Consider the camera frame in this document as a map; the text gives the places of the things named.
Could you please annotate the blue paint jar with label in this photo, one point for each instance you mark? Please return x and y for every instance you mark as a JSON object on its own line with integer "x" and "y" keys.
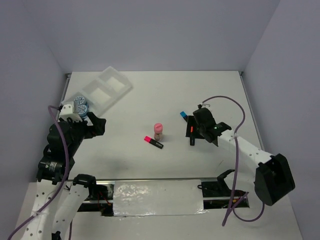
{"x": 82, "y": 110}

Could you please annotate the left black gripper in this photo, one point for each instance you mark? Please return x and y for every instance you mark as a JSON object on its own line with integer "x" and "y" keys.
{"x": 99, "y": 126}

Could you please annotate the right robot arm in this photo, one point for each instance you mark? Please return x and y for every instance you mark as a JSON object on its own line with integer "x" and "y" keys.
{"x": 273, "y": 178}

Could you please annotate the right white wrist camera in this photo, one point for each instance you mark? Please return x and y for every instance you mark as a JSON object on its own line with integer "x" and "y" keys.
{"x": 203, "y": 105}

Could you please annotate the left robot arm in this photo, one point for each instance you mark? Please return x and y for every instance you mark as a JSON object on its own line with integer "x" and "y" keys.
{"x": 50, "y": 219}

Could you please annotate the silver foil cover plate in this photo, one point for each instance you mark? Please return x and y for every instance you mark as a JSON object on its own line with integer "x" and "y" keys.
{"x": 157, "y": 198}

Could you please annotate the pink glitter jar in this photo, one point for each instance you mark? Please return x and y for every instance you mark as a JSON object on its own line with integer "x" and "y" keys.
{"x": 158, "y": 131}

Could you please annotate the white three-compartment plastic tray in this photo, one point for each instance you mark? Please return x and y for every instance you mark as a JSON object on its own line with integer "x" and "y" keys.
{"x": 101, "y": 89}

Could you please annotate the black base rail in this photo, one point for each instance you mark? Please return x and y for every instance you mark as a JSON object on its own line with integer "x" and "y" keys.
{"x": 216, "y": 195}

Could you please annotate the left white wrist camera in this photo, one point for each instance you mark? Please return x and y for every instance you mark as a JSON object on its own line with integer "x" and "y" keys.
{"x": 69, "y": 110}

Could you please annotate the pink highlighter marker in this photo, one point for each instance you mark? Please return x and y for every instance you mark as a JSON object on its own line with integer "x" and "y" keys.
{"x": 153, "y": 142}

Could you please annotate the blue highlighter marker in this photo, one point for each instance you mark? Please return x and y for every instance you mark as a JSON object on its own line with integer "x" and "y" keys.
{"x": 184, "y": 115}

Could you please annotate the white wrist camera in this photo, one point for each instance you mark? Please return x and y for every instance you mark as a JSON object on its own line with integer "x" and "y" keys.
{"x": 203, "y": 105}
{"x": 69, "y": 110}

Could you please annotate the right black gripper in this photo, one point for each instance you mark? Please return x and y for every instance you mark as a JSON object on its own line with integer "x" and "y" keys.
{"x": 191, "y": 121}

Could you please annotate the orange highlighter marker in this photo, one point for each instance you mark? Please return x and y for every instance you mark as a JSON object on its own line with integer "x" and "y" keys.
{"x": 191, "y": 137}

